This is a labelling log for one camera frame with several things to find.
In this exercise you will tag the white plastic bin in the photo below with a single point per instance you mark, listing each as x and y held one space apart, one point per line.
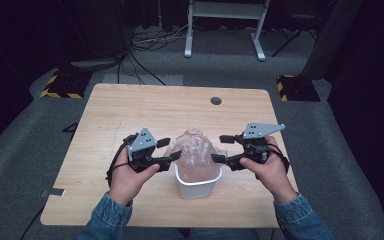
196 190

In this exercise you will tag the grey tape strip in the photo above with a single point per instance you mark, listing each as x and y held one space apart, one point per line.
54 192

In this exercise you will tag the black tripod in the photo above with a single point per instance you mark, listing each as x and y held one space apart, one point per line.
291 38

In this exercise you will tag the white metal stand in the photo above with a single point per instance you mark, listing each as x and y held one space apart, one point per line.
226 10

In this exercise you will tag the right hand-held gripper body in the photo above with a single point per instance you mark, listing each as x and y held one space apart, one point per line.
256 143

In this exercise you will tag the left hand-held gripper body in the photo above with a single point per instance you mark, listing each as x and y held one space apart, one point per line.
142 143

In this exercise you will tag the person's right hand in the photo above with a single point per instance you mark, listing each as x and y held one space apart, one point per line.
273 176

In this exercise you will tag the black yellow striped base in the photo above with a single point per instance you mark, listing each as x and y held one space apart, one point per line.
298 88
65 85

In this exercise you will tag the person's left hand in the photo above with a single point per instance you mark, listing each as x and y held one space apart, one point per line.
126 181

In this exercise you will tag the dark grey pillar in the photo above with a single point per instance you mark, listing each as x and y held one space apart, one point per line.
330 36

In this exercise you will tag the pink translucent plastic bag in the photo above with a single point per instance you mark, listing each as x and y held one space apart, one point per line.
195 156

